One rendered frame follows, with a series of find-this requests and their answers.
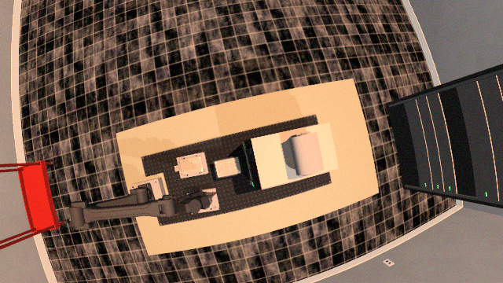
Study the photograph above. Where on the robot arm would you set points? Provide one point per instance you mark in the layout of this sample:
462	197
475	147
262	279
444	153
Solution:
83	214

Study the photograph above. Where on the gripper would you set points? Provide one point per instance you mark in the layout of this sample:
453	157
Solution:
203	193

